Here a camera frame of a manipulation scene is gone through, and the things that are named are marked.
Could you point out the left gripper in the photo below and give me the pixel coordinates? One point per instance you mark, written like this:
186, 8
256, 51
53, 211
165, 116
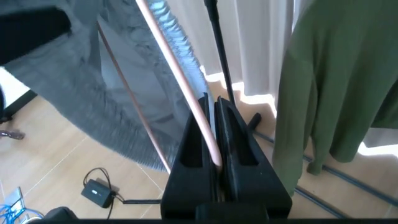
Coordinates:
28, 34

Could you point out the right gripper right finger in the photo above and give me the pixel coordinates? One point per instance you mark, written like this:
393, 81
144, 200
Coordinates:
255, 186

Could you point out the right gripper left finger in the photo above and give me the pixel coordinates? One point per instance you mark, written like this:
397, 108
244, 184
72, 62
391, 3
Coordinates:
186, 186

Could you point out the pale grey garment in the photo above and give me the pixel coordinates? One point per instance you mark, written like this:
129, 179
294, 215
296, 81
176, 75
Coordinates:
77, 93

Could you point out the pink clothes hanger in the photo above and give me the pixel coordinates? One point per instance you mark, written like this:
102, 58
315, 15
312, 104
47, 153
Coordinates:
183, 80

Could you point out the green printed shirt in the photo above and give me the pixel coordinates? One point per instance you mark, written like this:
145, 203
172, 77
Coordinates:
326, 77

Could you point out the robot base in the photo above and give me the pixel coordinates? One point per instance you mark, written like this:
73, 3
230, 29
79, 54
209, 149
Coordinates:
59, 214

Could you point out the black clothes rack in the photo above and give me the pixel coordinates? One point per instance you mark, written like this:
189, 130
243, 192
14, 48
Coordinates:
219, 40

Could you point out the black power adapter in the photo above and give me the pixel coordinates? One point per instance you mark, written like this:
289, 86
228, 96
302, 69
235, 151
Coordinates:
96, 193

